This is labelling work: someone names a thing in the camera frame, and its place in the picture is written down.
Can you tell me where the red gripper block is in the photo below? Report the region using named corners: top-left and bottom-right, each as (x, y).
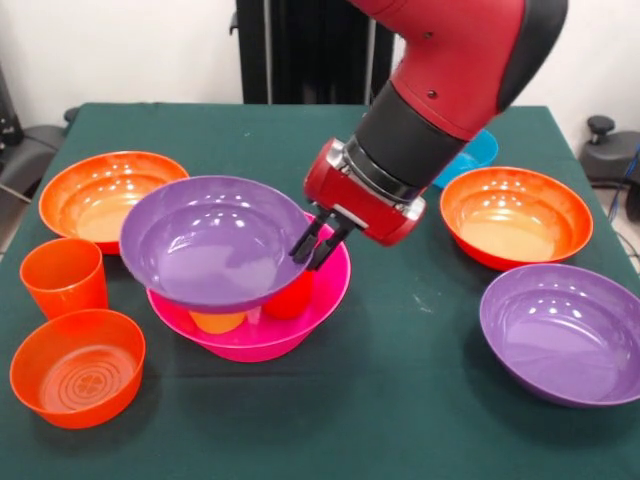
top-left (289, 137), bottom-right (428, 272)

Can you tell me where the red cup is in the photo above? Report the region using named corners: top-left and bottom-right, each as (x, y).
top-left (262, 272), bottom-right (315, 321)

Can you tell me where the purple bowl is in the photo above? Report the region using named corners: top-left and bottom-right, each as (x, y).
top-left (478, 263), bottom-right (640, 409)
top-left (118, 174), bottom-right (312, 315)

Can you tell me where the large pink bowl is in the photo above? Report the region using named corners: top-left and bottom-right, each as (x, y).
top-left (146, 212), bottom-right (352, 364)

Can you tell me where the yellow cup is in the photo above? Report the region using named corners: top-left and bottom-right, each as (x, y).
top-left (188, 309), bottom-right (247, 335)

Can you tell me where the blue bowl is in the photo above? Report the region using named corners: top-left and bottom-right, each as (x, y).
top-left (432, 129), bottom-right (500, 190)

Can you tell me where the large orange bowl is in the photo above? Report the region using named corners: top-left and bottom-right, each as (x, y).
top-left (38, 150), bottom-right (190, 256)
top-left (439, 167), bottom-right (595, 272)

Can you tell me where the small orange bowl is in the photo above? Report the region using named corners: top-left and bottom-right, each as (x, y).
top-left (9, 308), bottom-right (147, 430)

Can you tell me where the dark green tablecloth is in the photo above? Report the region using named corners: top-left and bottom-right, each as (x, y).
top-left (0, 102), bottom-right (640, 480)

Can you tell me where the orange cup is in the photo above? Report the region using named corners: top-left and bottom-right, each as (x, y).
top-left (19, 237), bottom-right (110, 321)

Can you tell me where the black side stand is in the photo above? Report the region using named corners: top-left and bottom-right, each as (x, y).
top-left (0, 64), bottom-right (56, 201)

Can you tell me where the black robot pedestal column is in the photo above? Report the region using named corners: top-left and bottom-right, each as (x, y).
top-left (229, 0), bottom-right (404, 106)

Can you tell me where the black pedestal leg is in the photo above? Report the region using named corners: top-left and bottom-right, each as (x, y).
top-left (579, 115), bottom-right (640, 184)
top-left (19, 106), bottom-right (81, 169)

